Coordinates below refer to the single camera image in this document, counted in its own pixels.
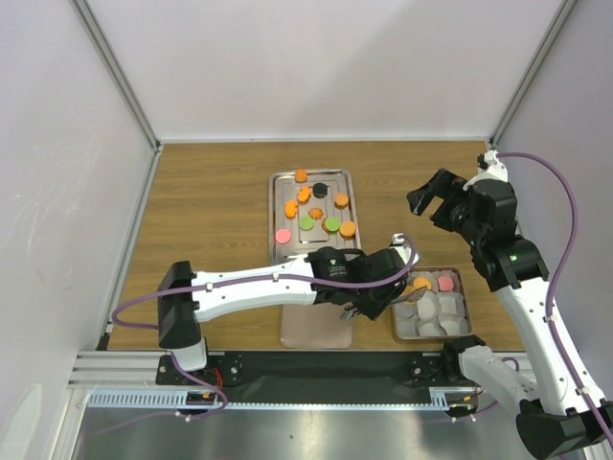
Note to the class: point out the black sandwich cookie on tray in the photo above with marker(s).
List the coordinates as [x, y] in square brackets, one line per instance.
[320, 190]

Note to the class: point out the white paper cup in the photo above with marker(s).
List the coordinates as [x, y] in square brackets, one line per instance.
[453, 275]
[429, 305]
[452, 303]
[454, 325]
[404, 312]
[430, 328]
[431, 277]
[406, 328]

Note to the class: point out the rose gold tin lid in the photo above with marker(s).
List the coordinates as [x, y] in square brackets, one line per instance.
[316, 327]

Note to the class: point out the orange bear cookie upper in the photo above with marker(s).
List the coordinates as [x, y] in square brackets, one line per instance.
[304, 195]

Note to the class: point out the white paper cup bottom right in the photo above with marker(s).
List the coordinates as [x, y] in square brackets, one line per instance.
[454, 325]

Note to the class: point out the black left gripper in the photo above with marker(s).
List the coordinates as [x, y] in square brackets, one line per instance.
[372, 310]

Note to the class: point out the white paper cup middle right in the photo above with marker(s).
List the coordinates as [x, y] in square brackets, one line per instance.
[452, 303]

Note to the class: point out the green round cookie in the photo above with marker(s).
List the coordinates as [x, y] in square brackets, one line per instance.
[331, 224]
[306, 223]

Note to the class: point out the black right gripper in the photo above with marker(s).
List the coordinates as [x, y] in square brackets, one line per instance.
[420, 199]

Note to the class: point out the pink sandwich cookie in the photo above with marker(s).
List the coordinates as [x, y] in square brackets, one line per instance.
[445, 283]

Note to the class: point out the silver steel tray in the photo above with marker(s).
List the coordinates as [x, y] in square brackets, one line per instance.
[283, 187]

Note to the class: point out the white paper cup bottom middle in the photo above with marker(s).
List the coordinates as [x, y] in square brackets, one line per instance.
[430, 328]

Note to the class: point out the orange bear cookie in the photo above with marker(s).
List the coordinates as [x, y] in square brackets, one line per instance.
[304, 195]
[291, 209]

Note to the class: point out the orange round sandwich cookie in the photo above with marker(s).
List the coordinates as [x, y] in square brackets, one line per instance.
[422, 283]

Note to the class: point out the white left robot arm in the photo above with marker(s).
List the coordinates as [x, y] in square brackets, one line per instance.
[362, 284]

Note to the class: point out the orange round cookie lower right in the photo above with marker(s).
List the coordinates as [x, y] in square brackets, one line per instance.
[347, 229]

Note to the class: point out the white paper cup middle left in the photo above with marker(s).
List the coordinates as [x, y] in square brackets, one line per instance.
[404, 312]

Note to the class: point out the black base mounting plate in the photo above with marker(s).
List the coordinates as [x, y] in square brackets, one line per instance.
[330, 377]

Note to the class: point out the orange flower cookie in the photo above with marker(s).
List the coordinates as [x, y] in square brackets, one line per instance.
[316, 213]

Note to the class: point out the white slotted cable duct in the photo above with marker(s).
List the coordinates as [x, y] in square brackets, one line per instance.
[184, 400]

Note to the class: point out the white paper cup top middle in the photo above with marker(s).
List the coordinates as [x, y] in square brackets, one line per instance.
[431, 277]

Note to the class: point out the orange bear cookie lower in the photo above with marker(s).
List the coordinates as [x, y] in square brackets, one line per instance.
[291, 209]

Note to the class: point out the white paper cup centre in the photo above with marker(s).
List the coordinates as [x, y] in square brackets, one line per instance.
[429, 305]

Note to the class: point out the white paper cup bottom left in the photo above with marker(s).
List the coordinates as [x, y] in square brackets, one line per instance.
[406, 328]

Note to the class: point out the aluminium frame rail front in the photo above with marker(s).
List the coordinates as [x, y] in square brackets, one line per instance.
[115, 369]

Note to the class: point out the orange round cookie top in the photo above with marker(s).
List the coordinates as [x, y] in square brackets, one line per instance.
[301, 176]

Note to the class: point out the white paper cup top right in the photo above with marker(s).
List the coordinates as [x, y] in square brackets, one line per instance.
[453, 275]

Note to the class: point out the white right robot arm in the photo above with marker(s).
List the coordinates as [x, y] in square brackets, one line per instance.
[562, 409]

